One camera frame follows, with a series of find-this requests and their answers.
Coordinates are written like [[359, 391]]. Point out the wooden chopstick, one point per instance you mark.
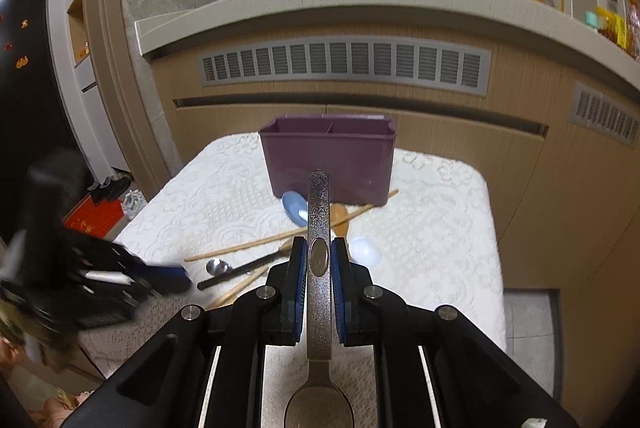
[[272, 238], [230, 296]]

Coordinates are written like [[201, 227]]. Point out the yellow seasoning packages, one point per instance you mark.
[[623, 32]]

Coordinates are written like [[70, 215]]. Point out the wooden spoon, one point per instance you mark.
[[339, 220]]

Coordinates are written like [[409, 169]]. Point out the black handled spoon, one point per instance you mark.
[[227, 273]]

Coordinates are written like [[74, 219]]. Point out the small grey ventilation grille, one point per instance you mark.
[[600, 113]]

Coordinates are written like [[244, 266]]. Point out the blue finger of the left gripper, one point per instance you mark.
[[165, 280]]

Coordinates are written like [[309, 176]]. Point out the white sneakers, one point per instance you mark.
[[132, 203]]

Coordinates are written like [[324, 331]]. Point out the blue plastic spoon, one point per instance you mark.
[[295, 207]]

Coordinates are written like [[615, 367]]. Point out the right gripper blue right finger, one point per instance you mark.
[[353, 324]]

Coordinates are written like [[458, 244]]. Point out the red door mat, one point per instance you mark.
[[94, 219]]

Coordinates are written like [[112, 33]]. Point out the purple plastic utensil holder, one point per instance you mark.
[[356, 151]]

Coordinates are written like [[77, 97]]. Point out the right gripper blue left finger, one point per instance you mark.
[[286, 309]]

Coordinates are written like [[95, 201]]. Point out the grey stone countertop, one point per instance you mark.
[[523, 22]]

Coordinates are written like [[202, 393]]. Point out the dark textured handle steel spoon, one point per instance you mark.
[[318, 402]]

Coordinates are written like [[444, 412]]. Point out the white cabinet with shelf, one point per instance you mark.
[[81, 98]]

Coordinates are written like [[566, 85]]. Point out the black refrigerator with magnets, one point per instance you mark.
[[33, 119]]

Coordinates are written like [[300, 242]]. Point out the black shoes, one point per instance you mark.
[[111, 188]]

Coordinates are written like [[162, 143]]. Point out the white plastic spoon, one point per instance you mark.
[[363, 252]]

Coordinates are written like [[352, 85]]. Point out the person's hand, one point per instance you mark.
[[48, 406]]

